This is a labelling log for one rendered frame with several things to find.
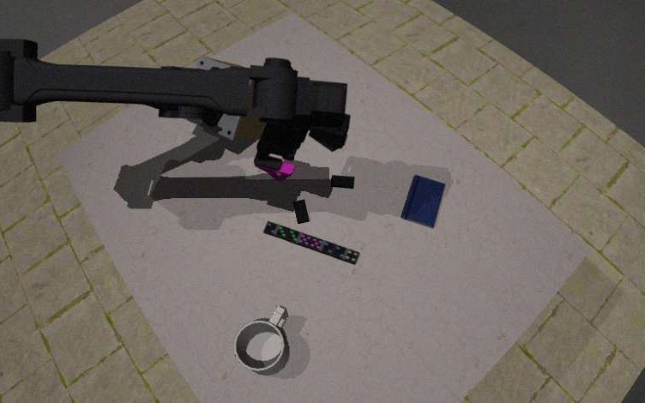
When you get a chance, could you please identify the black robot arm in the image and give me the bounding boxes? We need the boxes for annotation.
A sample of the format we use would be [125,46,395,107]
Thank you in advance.
[0,39,351,152]

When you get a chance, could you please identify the black domino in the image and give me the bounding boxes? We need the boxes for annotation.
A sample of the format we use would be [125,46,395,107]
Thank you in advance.
[286,229,313,249]
[331,175,354,189]
[263,221,290,240]
[309,237,336,256]
[293,200,310,224]
[332,245,359,265]

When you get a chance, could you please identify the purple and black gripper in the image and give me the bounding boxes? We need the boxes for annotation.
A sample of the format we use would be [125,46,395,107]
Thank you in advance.
[254,123,297,182]

